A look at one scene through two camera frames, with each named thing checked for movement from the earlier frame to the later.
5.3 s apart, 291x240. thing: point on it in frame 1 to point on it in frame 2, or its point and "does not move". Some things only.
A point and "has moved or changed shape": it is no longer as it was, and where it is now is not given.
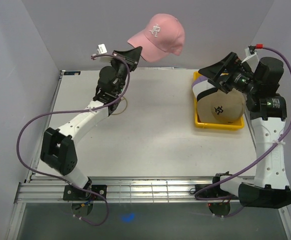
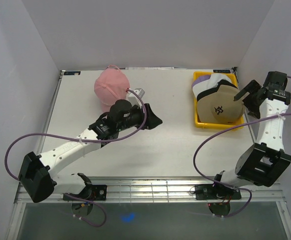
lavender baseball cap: x=199 y=79 does not move
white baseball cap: x=202 y=86 does not move
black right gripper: x=231 y=61 to x=253 y=88
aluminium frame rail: x=156 y=188 does not move
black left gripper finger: x=133 y=54 to x=152 y=120
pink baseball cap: x=164 y=34 has moved or changed shape
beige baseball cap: x=219 y=107 does not move
